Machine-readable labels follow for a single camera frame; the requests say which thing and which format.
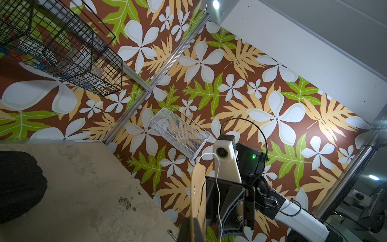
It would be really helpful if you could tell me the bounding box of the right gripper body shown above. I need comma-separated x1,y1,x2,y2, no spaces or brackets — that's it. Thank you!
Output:
243,185,256,230

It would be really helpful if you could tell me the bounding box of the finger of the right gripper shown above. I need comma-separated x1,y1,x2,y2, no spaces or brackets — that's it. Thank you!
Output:
206,176,246,237

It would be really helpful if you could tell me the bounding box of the white wire basket right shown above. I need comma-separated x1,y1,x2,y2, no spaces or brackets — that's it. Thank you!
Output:
150,108,210,160

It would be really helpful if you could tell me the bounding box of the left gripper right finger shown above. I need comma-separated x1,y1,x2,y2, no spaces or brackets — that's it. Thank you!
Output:
193,218,206,242

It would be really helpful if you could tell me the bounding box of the black tool case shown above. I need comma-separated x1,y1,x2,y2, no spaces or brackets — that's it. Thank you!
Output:
1,150,47,224

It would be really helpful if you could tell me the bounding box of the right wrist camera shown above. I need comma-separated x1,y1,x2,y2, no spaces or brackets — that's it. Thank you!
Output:
213,134,242,184

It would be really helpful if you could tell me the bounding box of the brown file bag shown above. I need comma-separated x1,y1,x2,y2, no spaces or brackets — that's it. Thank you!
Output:
190,164,206,242

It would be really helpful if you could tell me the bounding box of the black wire basket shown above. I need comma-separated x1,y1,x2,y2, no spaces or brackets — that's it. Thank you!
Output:
1,1,123,96

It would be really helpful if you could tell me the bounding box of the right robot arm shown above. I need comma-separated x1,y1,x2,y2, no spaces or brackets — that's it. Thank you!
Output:
202,140,345,242

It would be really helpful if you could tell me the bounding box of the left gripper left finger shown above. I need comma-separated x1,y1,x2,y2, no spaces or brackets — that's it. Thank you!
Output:
176,217,190,242

